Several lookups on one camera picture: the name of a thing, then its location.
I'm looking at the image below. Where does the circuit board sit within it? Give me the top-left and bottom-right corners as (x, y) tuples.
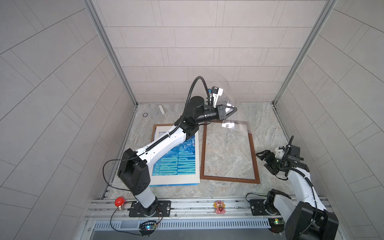
(268, 218), (285, 234)
(139, 221), (158, 236)

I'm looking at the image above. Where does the brown backing board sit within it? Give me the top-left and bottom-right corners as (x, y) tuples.
(150, 124), (184, 148)

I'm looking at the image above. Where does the transparent acrylic sheet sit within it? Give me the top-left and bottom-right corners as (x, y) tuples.
(193, 67), (252, 138)

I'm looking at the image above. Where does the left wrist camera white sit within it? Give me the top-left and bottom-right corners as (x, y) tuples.
(210, 87), (224, 108)

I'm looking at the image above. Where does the blue poster with white mat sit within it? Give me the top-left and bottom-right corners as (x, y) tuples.
(146, 132), (200, 187)

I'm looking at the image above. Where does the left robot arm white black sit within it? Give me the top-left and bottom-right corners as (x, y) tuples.
(118, 96), (238, 216)

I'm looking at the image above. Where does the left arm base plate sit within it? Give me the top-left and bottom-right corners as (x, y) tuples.
(129, 200), (171, 218)

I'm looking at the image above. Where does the red emergency stop button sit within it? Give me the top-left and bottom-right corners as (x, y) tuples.
(115, 197), (125, 212)

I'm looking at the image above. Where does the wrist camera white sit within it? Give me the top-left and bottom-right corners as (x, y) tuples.
(275, 147), (286, 160)
(210, 87), (224, 108)

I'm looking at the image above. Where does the right circuit board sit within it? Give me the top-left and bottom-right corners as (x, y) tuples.
(268, 218), (285, 234)

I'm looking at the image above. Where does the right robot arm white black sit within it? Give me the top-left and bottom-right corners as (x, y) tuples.
(256, 144), (339, 240)

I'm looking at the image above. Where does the white cylinder tube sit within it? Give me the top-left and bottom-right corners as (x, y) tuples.
(159, 105), (166, 115)

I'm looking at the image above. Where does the pink toy figurine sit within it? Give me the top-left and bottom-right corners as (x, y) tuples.
(214, 201), (226, 214)

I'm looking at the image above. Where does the left circuit board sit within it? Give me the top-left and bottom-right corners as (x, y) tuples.
(139, 221), (158, 236)

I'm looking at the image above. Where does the brown wooden picture frame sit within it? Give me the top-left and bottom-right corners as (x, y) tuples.
(200, 120), (261, 184)

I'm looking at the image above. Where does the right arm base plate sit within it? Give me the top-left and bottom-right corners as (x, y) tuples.
(249, 199), (270, 216)

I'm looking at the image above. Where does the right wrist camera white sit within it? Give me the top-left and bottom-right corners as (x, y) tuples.
(275, 147), (286, 160)

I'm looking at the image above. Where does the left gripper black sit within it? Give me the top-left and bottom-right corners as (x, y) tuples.
(191, 106), (235, 125)

